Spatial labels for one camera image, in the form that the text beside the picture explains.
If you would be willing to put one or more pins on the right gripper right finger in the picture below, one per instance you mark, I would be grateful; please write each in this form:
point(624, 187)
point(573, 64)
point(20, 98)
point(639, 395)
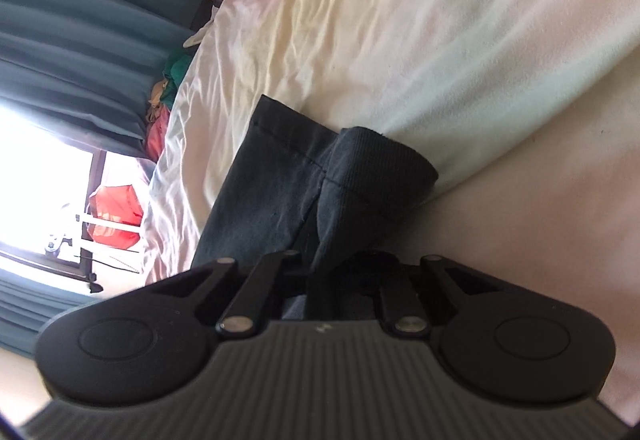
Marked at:
point(500, 340)

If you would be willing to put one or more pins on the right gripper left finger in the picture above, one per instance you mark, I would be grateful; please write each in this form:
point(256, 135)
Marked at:
point(150, 342)

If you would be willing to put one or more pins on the black garment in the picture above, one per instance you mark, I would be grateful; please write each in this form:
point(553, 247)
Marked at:
point(297, 185)

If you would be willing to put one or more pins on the white garment steamer stand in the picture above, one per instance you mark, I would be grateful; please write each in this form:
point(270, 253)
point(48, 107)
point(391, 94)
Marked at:
point(75, 237)

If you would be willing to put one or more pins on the teal curtain left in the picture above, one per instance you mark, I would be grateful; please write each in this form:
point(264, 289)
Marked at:
point(27, 306)

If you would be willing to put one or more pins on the teal curtain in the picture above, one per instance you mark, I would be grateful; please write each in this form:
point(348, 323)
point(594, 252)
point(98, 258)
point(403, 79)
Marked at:
point(27, 306)
point(84, 69)

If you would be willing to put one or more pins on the red garment on stand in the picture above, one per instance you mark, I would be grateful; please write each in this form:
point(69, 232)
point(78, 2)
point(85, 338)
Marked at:
point(115, 204)

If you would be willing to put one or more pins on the pink clothing pile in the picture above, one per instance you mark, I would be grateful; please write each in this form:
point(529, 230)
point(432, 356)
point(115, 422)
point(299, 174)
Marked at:
point(156, 133)

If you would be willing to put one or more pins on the green clothing pile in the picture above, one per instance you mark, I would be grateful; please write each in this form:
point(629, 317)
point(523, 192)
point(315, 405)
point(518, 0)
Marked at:
point(176, 66)

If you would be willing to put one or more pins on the pastel bed sheet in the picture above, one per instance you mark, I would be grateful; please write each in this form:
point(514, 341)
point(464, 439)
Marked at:
point(528, 109)

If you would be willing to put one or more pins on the teal curtain right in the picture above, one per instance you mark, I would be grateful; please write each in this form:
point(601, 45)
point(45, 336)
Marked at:
point(84, 69)

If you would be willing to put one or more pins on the window frame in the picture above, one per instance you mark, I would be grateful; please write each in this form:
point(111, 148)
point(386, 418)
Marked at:
point(41, 173)

